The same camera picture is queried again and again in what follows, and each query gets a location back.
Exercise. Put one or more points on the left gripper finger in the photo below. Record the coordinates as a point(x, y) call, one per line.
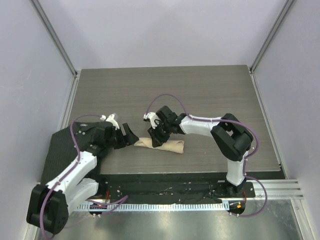
point(127, 129)
point(131, 138)

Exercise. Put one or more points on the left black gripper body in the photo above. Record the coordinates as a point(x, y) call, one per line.
point(117, 141)

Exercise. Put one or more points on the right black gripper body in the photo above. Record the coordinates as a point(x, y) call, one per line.
point(165, 127)

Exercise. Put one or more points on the beige cloth napkin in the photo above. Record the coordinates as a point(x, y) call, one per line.
point(174, 146)

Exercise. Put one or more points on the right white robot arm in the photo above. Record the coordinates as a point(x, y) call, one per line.
point(232, 138)

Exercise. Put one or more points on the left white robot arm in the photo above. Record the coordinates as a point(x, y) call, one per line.
point(72, 171)

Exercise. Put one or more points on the dark striped button shirt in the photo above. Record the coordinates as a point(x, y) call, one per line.
point(62, 150)

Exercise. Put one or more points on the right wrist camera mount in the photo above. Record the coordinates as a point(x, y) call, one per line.
point(152, 118)

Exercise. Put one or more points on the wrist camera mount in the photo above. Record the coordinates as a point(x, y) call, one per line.
point(152, 118)
point(112, 118)

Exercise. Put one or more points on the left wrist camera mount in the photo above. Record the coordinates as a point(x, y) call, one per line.
point(112, 118)

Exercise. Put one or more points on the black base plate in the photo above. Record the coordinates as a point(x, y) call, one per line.
point(172, 188)

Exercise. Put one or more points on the white slotted cable duct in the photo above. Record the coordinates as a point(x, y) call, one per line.
point(88, 207)

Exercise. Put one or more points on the aluminium front rail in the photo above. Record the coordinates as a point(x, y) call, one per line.
point(282, 189)

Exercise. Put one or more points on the left aluminium frame post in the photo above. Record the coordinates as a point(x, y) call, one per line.
point(53, 35)

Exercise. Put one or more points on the aluminium frame post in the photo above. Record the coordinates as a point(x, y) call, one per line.
point(285, 10)
point(53, 35)

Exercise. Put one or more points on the right aluminium frame post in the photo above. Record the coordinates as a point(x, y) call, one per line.
point(285, 10)

